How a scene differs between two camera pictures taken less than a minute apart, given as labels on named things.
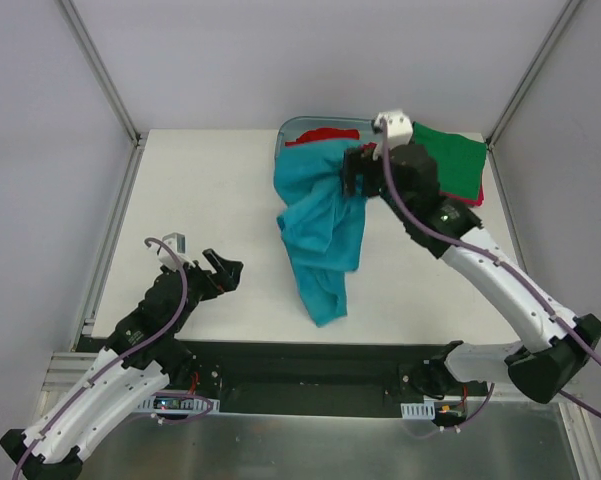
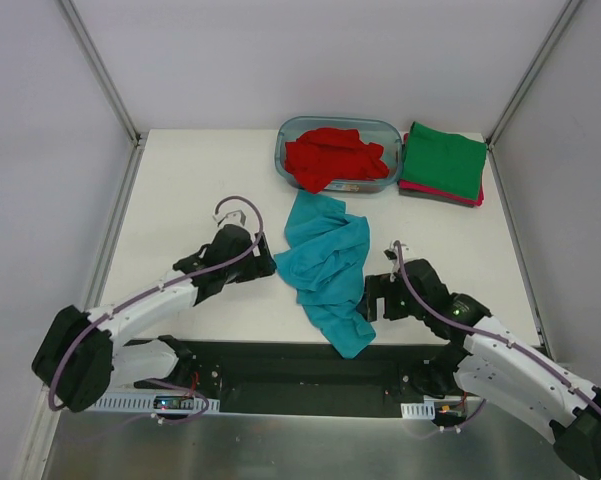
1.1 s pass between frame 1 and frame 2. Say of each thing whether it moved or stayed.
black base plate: stayed
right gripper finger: moved
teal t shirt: moved
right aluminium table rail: stayed
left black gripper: moved
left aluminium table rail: stayed
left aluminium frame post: stayed
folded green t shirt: stayed
